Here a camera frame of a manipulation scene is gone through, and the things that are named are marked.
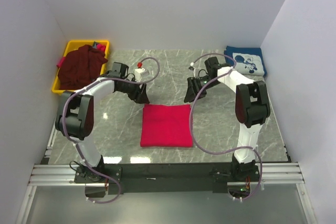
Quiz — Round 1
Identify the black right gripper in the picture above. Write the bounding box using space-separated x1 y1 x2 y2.
183 77 221 104

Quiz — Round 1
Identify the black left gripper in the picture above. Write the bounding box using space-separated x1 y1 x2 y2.
118 77 150 104

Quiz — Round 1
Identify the bright red t-shirt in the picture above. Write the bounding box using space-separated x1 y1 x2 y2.
140 104 193 148

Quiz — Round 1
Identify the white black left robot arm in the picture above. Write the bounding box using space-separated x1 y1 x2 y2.
55 61 150 183

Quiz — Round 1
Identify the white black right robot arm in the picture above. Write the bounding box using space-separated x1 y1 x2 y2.
184 53 270 182

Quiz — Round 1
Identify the folded blue printed t-shirt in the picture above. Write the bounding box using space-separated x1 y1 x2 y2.
224 46 267 77

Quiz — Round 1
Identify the dark maroon t-shirt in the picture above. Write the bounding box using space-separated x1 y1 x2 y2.
58 45 108 90

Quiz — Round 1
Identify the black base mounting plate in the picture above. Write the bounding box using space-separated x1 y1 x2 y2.
74 162 260 196

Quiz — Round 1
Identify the pink garment in bin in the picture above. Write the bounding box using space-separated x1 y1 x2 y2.
56 57 66 68

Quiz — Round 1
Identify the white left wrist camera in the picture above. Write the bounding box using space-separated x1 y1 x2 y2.
134 68 149 82

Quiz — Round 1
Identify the aluminium frame rail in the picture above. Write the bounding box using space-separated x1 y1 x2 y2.
28 163 305 186

